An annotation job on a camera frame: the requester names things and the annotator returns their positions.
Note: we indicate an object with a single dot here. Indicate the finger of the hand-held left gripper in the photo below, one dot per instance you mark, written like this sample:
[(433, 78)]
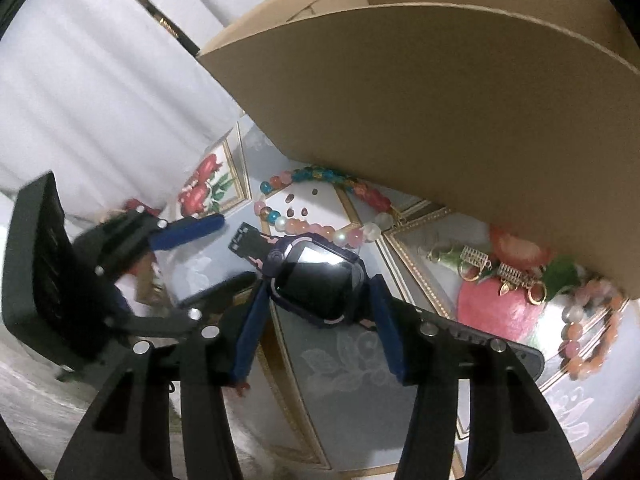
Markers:
[(220, 292), (190, 230)]

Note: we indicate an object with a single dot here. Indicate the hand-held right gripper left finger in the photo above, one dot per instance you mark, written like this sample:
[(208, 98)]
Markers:
[(245, 332)]

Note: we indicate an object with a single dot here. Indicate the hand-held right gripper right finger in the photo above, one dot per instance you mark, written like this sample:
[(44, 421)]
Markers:
[(390, 332)]

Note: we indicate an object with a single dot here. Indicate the dark blue smartwatch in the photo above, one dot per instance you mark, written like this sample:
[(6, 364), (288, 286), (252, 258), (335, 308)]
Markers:
[(310, 280)]

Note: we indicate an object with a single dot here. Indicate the cardboard box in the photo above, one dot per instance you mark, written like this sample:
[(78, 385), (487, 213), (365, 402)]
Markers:
[(425, 110)]

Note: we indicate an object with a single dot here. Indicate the printed floral tablecloth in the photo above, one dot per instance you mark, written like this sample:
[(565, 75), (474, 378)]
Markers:
[(345, 400)]

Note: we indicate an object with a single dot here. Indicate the white curtain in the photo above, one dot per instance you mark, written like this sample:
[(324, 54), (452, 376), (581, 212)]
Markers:
[(100, 85)]

